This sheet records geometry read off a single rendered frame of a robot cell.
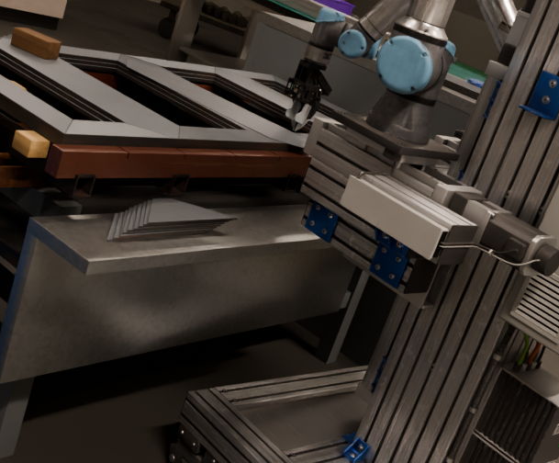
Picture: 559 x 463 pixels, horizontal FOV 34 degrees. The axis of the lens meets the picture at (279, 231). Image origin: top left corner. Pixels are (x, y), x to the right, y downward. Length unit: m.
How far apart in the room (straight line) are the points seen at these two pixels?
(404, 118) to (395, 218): 0.28
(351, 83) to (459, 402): 1.56
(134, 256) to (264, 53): 1.90
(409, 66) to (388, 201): 0.28
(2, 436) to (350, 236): 0.96
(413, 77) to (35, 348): 1.00
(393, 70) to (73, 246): 0.74
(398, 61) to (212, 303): 0.89
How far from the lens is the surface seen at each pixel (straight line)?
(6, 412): 2.28
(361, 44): 2.45
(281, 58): 3.58
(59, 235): 1.87
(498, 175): 2.09
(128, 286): 2.15
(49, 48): 2.57
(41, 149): 1.98
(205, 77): 3.13
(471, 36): 11.86
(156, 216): 2.00
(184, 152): 2.16
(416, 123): 2.04
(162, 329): 2.33
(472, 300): 2.13
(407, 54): 1.88
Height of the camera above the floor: 1.38
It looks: 18 degrees down
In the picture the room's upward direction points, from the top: 20 degrees clockwise
